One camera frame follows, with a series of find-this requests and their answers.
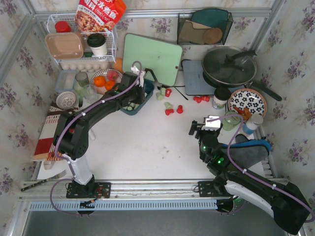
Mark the red capsule cluster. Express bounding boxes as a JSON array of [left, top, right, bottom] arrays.
[[177, 105, 184, 114], [165, 109, 174, 116]]

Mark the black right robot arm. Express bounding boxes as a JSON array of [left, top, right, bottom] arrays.
[[189, 120, 312, 235]]

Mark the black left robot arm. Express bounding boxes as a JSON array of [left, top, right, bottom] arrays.
[[53, 71, 145, 196]]

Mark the teal storage basket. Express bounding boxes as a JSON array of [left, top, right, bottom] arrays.
[[120, 79, 155, 116]]

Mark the paper coffee cup black lid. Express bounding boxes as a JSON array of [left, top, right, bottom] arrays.
[[212, 87, 231, 110]]

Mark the clear storage box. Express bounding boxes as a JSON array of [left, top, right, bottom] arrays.
[[55, 70, 77, 93]]

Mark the green glass jar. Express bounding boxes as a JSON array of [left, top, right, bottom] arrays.
[[222, 111, 241, 131]]

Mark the red capsule near board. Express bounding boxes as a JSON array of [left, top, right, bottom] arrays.
[[165, 88, 172, 97]]

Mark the green capsule upper cluster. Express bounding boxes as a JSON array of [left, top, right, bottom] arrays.
[[164, 102, 173, 109]]

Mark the orange fruit behind board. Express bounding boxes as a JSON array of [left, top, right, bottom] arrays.
[[114, 58, 123, 73]]

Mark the glass fruit plate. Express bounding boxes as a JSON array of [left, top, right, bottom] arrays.
[[90, 69, 123, 95]]

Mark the blue grey oven mitt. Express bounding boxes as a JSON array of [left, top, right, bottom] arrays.
[[229, 134, 271, 169]]

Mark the red capsule by cooker right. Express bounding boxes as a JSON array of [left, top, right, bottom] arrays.
[[201, 96, 210, 102]]

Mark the red capsule by cooker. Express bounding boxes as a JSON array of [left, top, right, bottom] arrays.
[[193, 96, 202, 103], [201, 96, 210, 102]]

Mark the red capsule by cooker left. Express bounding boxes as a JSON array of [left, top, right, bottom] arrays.
[[193, 96, 202, 103]]

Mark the blue white bottle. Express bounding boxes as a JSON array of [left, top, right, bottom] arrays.
[[243, 114, 263, 135]]

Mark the green cutting board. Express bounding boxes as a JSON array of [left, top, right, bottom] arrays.
[[123, 33, 183, 86]]

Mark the clear glass cup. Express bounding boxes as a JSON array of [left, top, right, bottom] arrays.
[[82, 85, 98, 104]]

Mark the white egg tray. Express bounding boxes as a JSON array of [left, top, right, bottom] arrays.
[[60, 62, 111, 73]]

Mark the grey induction cooker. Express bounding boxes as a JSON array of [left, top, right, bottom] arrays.
[[181, 59, 216, 96]]

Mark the green tinted glass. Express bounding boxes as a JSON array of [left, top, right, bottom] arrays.
[[73, 72, 90, 97]]

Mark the flower pattern plate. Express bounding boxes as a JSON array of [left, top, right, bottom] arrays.
[[227, 88, 267, 117]]

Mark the white cup on rack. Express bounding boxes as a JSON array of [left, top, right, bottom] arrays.
[[87, 33, 107, 56]]

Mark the white strainer bowl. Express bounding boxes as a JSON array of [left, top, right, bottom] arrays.
[[56, 91, 76, 110]]

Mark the black wok pan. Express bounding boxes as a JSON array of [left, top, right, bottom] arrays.
[[201, 46, 282, 101]]

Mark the beige plastic container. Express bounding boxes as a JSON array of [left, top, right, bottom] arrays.
[[45, 32, 86, 60]]

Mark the black mesh holder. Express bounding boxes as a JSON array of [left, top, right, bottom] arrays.
[[177, 8, 233, 45]]

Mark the red snack bag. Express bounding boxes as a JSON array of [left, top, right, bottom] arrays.
[[74, 0, 126, 32]]

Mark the red lid jar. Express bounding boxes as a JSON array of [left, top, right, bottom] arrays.
[[55, 21, 71, 33]]

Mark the striped orange cloth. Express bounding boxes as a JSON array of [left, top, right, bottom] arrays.
[[32, 103, 76, 161]]

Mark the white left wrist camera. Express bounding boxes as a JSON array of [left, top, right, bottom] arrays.
[[131, 66, 145, 88]]

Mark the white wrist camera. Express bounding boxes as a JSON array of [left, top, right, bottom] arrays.
[[131, 66, 145, 88], [202, 115, 221, 131]]

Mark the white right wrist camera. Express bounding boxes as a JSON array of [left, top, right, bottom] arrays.
[[202, 115, 221, 131]]

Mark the black power cable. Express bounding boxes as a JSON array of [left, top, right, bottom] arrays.
[[167, 59, 188, 88]]

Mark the white wire rack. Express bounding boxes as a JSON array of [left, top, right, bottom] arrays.
[[45, 13, 118, 64]]

